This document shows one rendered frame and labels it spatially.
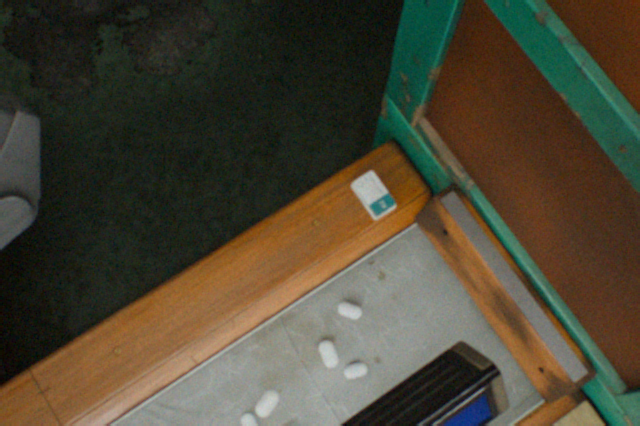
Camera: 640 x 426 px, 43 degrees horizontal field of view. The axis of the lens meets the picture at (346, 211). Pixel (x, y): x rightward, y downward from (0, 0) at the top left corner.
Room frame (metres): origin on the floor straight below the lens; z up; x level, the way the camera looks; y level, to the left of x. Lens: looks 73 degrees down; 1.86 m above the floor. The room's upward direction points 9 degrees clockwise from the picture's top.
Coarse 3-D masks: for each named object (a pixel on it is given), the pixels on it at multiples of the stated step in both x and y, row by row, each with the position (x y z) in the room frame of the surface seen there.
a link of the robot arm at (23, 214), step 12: (12, 192) 0.20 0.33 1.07; (0, 204) 0.18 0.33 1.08; (12, 204) 0.18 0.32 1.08; (24, 204) 0.19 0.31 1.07; (0, 216) 0.17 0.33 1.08; (12, 216) 0.17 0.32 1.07; (24, 216) 0.18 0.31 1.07; (0, 228) 0.16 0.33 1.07; (12, 228) 0.16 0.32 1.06; (24, 228) 0.17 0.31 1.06; (0, 240) 0.15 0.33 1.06
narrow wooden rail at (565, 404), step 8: (576, 392) 0.13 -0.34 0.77; (560, 400) 0.12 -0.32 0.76; (568, 400) 0.12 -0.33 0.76; (576, 400) 0.12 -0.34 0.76; (584, 400) 0.12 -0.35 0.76; (536, 408) 0.10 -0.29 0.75; (544, 408) 0.10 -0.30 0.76; (552, 408) 0.10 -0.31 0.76; (560, 408) 0.11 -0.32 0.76; (568, 408) 0.11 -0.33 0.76; (528, 416) 0.09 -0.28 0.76; (536, 416) 0.09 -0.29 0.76; (544, 416) 0.09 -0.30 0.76; (552, 416) 0.09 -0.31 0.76; (560, 416) 0.09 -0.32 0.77; (520, 424) 0.08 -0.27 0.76; (528, 424) 0.08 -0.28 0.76; (536, 424) 0.08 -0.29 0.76; (544, 424) 0.08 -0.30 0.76
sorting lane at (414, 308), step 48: (336, 288) 0.22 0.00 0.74; (384, 288) 0.23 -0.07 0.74; (432, 288) 0.24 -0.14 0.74; (288, 336) 0.14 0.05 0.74; (336, 336) 0.15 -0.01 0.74; (384, 336) 0.17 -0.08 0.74; (432, 336) 0.18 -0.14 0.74; (480, 336) 0.19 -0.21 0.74; (192, 384) 0.06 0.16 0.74; (240, 384) 0.07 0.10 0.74; (288, 384) 0.08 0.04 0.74; (336, 384) 0.09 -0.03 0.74; (384, 384) 0.10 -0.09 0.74; (528, 384) 0.13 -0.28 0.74
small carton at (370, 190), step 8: (368, 176) 0.37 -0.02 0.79; (352, 184) 0.36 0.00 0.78; (360, 184) 0.36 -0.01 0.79; (368, 184) 0.36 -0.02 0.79; (376, 184) 0.36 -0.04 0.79; (360, 192) 0.35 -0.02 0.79; (368, 192) 0.35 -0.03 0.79; (376, 192) 0.35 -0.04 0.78; (384, 192) 0.35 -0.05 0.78; (368, 200) 0.34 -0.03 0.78; (376, 200) 0.34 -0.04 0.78; (384, 200) 0.34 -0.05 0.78; (392, 200) 0.35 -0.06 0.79; (368, 208) 0.33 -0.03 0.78; (376, 208) 0.33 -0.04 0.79; (384, 208) 0.33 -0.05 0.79; (392, 208) 0.34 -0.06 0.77; (376, 216) 0.32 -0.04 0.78
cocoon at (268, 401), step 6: (270, 390) 0.07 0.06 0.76; (264, 396) 0.06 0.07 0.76; (270, 396) 0.06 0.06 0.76; (276, 396) 0.06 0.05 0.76; (258, 402) 0.05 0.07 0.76; (264, 402) 0.05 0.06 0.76; (270, 402) 0.05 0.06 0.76; (276, 402) 0.05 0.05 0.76; (258, 408) 0.04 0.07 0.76; (264, 408) 0.04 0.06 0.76; (270, 408) 0.05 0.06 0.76; (258, 414) 0.04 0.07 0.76; (264, 414) 0.04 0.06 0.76
